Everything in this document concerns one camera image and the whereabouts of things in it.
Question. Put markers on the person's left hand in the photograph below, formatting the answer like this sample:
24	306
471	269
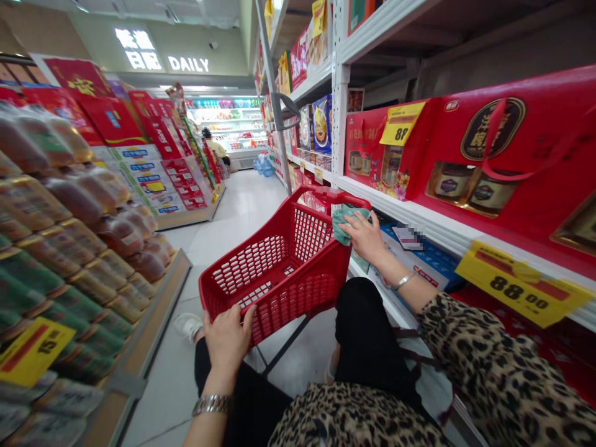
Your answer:
227	337

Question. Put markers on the person's right hand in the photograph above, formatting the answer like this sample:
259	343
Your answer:
368	240

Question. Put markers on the teal cleaning cloth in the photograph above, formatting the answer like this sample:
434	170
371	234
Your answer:
341	223

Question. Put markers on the red plastic shopping basket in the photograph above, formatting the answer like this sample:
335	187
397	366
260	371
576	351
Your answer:
279	265

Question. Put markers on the person's foot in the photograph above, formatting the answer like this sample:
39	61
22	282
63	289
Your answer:
188	326

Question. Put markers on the blue and white carton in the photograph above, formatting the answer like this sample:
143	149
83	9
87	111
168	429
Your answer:
433	263

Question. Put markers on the small red flowered gift box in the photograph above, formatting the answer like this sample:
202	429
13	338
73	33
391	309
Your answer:
372	163

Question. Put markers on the wooden display platform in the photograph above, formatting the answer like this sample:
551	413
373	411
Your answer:
149	335

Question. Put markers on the person's legs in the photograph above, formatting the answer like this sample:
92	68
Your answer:
368	335

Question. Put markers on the small yellow price tag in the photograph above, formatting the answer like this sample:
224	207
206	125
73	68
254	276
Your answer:
402	123

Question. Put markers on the blue water jugs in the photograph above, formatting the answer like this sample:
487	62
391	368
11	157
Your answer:
264	165

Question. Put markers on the person's body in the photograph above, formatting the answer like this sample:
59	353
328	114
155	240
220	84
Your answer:
354	416

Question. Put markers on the large yellow price sign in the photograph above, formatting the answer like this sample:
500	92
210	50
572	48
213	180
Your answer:
517	286

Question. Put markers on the refrigerated display case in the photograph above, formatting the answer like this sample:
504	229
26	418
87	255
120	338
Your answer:
233	125

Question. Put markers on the large red jar gift box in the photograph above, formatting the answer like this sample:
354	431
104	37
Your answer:
535	153

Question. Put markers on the yellow and red price card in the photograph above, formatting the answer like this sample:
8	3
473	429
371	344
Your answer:
32	351

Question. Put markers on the stack of red white cartons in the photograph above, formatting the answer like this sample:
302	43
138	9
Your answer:
149	153

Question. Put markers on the white metal shelving unit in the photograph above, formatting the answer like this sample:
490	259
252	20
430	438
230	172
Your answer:
372	32

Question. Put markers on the flat red patterned box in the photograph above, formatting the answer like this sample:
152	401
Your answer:
554	344

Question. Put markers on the illuminated white wall sign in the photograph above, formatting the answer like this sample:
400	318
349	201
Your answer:
153	53

